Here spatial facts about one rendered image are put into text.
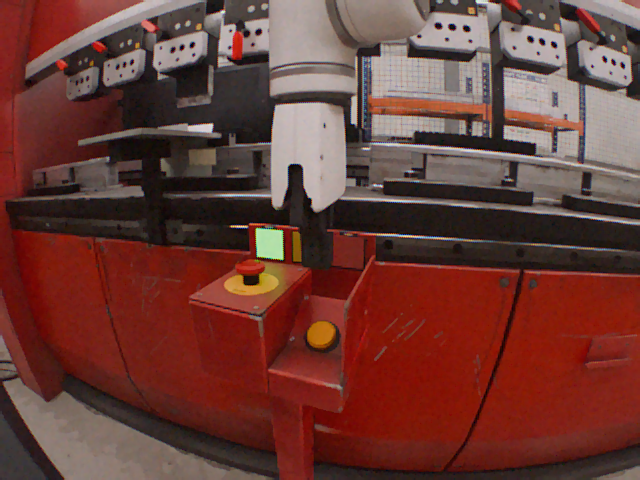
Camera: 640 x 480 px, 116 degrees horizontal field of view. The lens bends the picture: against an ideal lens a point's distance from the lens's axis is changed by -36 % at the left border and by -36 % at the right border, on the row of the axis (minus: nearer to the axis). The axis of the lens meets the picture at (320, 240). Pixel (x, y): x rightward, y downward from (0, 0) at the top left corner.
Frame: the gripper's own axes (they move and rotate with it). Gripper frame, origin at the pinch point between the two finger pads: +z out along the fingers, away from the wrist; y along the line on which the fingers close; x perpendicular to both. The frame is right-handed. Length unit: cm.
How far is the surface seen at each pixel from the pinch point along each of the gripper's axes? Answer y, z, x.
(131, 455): 6, 84, -69
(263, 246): -9.8, 4.6, -12.4
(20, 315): 5, 42, -125
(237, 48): -26.1, -31.0, -25.8
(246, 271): 0.3, 3.9, -9.3
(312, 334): -0.4, 12.0, -1.0
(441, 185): -28.4, -3.1, 14.2
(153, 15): -28, -48, -54
